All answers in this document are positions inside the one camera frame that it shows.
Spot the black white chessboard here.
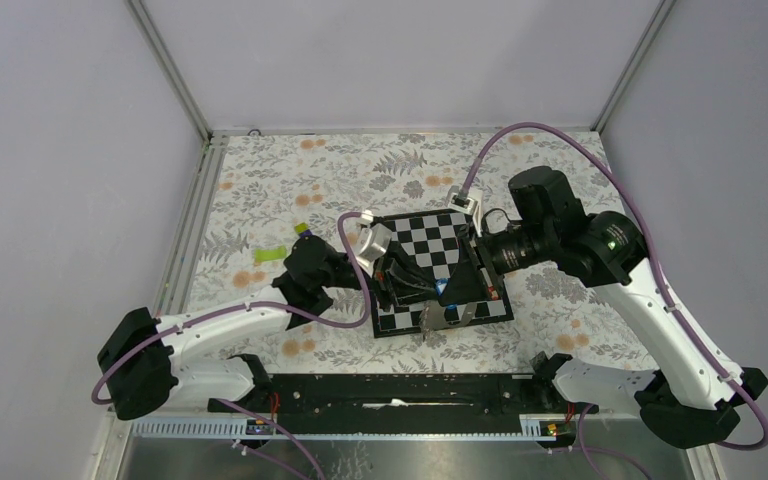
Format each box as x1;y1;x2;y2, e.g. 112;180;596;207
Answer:
372;210;513;338

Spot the floral table cloth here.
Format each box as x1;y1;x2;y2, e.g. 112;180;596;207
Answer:
187;131;654;373

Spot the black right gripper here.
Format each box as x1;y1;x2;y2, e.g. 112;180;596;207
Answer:
438;220;555;306

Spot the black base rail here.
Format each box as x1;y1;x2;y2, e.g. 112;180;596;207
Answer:
207;373;585;435

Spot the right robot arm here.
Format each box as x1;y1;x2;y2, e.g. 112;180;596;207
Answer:
437;166;768;449

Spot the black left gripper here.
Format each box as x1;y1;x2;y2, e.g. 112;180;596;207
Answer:
318;241;444;313

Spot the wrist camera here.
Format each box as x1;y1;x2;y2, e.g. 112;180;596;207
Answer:
447;186;484;236
354;210;392;270

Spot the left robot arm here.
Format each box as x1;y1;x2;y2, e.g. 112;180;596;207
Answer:
97;226;437;421

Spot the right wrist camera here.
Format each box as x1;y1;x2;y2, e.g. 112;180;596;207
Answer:
447;186;484;236

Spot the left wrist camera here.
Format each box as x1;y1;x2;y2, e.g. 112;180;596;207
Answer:
354;210;392;270

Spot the purple green toy brick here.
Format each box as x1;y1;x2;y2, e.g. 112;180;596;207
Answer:
294;223;312;238

